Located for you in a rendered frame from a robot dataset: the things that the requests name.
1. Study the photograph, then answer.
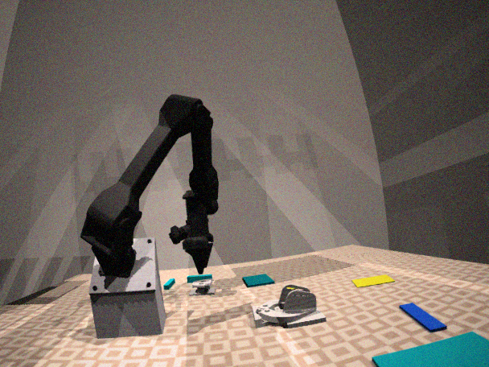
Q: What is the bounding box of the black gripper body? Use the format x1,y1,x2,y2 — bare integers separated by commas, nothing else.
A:
183,214,214,250

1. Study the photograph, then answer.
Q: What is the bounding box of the teal rectangular bar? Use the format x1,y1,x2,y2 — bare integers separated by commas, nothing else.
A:
187,274,212,283

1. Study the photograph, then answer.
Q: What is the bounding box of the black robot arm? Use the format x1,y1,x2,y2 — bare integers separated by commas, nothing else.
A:
80,94,219,278

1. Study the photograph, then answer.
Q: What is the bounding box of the cyan curved bar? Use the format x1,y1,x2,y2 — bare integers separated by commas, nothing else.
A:
163,278,175,290

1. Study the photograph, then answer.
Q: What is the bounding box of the yellow flat rectangular plate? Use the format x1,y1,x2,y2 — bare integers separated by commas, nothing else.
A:
352,275,395,287

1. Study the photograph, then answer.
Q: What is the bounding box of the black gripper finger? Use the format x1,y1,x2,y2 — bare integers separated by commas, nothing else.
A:
184,248,209,274
204,243,213,268

